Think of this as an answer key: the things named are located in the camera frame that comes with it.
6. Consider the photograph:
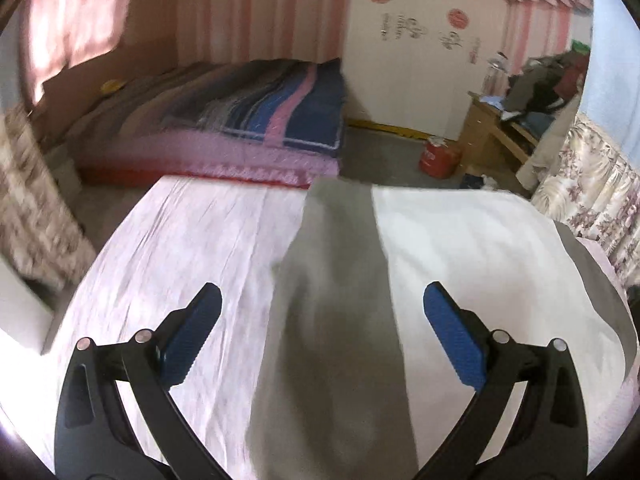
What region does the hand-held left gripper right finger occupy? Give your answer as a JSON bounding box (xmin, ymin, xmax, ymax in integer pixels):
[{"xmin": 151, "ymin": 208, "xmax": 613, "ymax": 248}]
[{"xmin": 415, "ymin": 281, "xmax": 587, "ymax": 480}]

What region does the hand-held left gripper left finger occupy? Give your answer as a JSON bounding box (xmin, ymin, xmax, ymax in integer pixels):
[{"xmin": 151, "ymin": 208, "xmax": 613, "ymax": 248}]
[{"xmin": 54, "ymin": 282, "xmax": 231, "ymax": 480}]

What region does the grey and white jacket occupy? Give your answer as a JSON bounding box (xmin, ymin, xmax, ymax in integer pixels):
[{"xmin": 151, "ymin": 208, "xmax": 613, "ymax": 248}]
[{"xmin": 245, "ymin": 177, "xmax": 638, "ymax": 480}]

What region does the pile of clothes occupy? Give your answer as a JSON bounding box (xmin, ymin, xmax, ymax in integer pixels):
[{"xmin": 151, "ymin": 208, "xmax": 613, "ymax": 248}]
[{"xmin": 500, "ymin": 40, "xmax": 591, "ymax": 116}]

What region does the bed with pink floral sheet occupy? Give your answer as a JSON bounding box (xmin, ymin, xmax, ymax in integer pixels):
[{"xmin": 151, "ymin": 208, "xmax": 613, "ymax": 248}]
[{"xmin": 42, "ymin": 175, "xmax": 640, "ymax": 480}]

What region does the white bed board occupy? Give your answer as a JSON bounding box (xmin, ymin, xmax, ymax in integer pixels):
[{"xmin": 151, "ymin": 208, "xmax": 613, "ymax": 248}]
[{"xmin": 0, "ymin": 260, "xmax": 56, "ymax": 356}]

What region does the red container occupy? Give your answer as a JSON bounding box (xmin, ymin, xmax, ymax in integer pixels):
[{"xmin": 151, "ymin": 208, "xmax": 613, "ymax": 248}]
[{"xmin": 419, "ymin": 136, "xmax": 463, "ymax": 178}]

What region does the wooden desk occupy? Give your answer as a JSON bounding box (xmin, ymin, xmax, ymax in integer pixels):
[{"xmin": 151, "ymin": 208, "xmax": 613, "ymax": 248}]
[{"xmin": 460, "ymin": 92, "xmax": 551, "ymax": 181}]

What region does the yellow strip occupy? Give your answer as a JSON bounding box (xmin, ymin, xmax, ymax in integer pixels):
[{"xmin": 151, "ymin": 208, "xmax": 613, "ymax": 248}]
[{"xmin": 347, "ymin": 119, "xmax": 431, "ymax": 139}]

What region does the striped blanket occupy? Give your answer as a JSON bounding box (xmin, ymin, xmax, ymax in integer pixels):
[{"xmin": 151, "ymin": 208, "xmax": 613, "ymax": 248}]
[{"xmin": 75, "ymin": 57, "xmax": 346, "ymax": 153}]

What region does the white wardrobe with stickers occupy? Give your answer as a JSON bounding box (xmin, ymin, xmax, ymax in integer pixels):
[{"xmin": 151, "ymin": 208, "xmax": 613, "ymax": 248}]
[{"xmin": 342, "ymin": 0, "xmax": 506, "ymax": 141}]

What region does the pink curtain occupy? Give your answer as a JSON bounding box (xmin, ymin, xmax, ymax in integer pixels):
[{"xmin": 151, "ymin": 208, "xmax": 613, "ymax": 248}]
[{"xmin": 20, "ymin": 0, "xmax": 133, "ymax": 101}]

